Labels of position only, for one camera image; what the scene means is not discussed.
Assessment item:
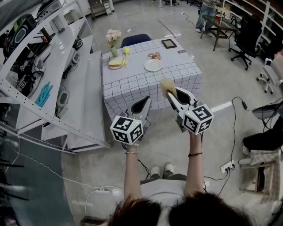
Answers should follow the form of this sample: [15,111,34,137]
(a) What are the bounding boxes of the white plate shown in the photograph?
[144,59,162,72]

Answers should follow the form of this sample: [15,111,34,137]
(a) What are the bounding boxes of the bundle of teal tubes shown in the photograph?
[34,81,54,108]

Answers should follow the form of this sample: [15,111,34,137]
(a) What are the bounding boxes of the black power adapter cable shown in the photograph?
[229,96,255,170]

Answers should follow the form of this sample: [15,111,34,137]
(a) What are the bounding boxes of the bread slices on plate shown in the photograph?
[108,56,125,68]

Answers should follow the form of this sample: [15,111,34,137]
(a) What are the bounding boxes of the wooden box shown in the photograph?
[80,215,110,226]

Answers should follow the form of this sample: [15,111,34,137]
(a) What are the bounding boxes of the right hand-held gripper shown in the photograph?
[166,87,214,135]

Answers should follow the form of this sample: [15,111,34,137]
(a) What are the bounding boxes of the person's white shirt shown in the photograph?
[138,178,187,226]

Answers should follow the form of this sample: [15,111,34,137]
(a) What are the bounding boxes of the wooden stool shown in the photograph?
[239,158,276,197]

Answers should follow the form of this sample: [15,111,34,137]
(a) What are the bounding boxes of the person's right shoe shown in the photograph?
[164,162,175,175]

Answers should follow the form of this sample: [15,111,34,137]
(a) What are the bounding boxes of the person's left forearm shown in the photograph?
[123,144,142,199]

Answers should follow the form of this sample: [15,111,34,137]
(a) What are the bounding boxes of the grey shell chair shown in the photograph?
[252,103,280,120]

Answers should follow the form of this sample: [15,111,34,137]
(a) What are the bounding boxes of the pink flower bouquet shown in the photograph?
[105,29,122,48]

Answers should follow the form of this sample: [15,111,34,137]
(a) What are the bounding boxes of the yellow sponge piece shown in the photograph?
[159,77,178,99]

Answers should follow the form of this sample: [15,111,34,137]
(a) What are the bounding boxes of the white grey-faced device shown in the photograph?
[56,88,70,109]
[70,50,80,65]
[33,57,46,72]

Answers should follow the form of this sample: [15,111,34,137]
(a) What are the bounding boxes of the small grey shelf cabinet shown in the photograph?
[88,0,114,20]

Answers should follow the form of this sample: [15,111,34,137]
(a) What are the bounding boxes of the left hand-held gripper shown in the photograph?
[110,96,152,146]

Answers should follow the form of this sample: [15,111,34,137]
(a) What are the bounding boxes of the white wall shelving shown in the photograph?
[222,0,283,39]

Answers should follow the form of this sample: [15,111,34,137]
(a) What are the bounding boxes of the pink plate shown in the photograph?
[108,61,126,71]

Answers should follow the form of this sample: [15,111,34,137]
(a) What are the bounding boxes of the black office chair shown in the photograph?
[229,15,264,71]

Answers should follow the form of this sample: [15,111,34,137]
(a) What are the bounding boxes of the blue chair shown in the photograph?
[121,34,153,48]

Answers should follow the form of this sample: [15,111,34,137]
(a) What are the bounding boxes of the person's right forearm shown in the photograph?
[184,132,205,197]

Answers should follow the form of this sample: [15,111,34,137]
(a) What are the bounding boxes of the white metal shelf rack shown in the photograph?
[0,0,111,154]

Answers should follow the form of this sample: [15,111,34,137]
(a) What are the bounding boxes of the person's grey trousers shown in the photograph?
[140,173,187,185]

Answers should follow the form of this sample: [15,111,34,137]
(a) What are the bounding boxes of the black picture frame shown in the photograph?
[161,38,178,49]

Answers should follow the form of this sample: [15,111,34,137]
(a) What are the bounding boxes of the black radio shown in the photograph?
[72,38,84,51]

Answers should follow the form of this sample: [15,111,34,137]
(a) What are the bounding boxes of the white office chair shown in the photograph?
[256,57,283,95]

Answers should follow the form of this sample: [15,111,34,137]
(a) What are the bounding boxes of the checked white tablecloth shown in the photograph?
[102,38,203,121]

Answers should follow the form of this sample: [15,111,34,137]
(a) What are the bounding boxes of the dark glass-top side table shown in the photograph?
[202,14,239,52]

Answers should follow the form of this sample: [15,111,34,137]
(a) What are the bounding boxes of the yellow bottle brush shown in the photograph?
[123,46,131,68]

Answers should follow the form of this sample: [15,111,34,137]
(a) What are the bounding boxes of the black green-trimmed device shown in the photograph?
[3,13,38,58]

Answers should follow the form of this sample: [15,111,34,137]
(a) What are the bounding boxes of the beige checked cloth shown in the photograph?
[249,149,281,199]

